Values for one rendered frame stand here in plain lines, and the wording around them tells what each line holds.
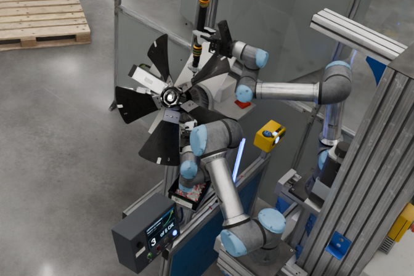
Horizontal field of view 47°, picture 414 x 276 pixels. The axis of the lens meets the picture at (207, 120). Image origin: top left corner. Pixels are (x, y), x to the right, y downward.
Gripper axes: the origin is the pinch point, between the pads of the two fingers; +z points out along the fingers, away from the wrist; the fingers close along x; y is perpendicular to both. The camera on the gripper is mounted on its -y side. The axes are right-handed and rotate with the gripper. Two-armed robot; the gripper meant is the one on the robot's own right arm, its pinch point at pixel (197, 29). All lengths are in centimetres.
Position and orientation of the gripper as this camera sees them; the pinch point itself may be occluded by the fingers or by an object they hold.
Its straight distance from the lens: 225.2
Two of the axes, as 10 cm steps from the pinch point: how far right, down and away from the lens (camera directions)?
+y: -1.3, 7.5, 6.5
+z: -8.8, -4.0, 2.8
